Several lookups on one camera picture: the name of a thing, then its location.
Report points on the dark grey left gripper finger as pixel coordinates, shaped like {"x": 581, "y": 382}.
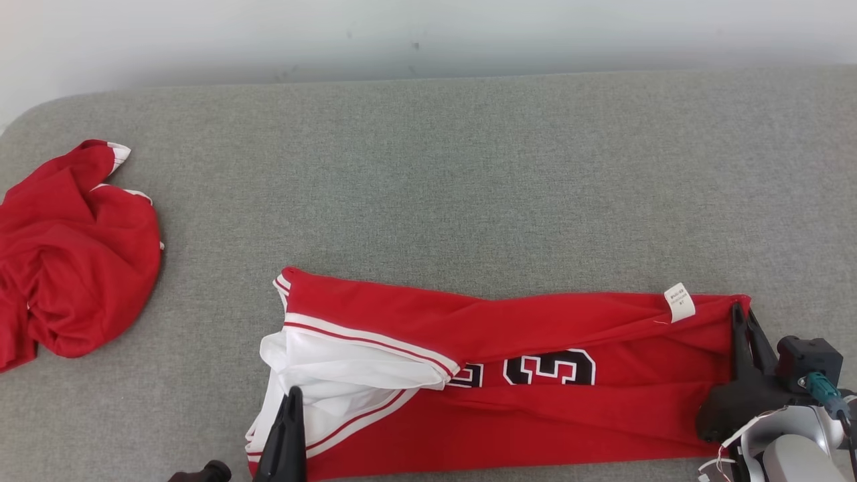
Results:
{"x": 281, "y": 448}
{"x": 300, "y": 448}

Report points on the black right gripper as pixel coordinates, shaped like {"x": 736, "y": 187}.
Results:
{"x": 736, "y": 408}

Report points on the red shorts white trim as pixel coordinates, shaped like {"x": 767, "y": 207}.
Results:
{"x": 73, "y": 268}

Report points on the red numbered jersey white trim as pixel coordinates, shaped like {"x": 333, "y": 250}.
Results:
{"x": 522, "y": 415}

